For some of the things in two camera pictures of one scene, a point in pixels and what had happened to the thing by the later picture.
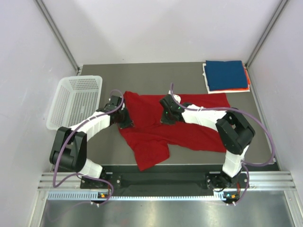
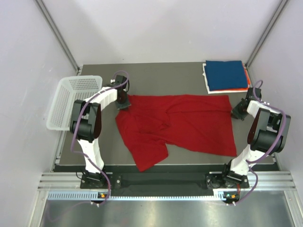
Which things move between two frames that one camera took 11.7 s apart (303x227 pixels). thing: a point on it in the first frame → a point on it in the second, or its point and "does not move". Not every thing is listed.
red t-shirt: (149, 140) does not move
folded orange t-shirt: (248, 82) does not move
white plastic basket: (75, 98) does not move
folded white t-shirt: (221, 91) does not move
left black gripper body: (124, 120) → (122, 103)
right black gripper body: (167, 118) → (239, 113)
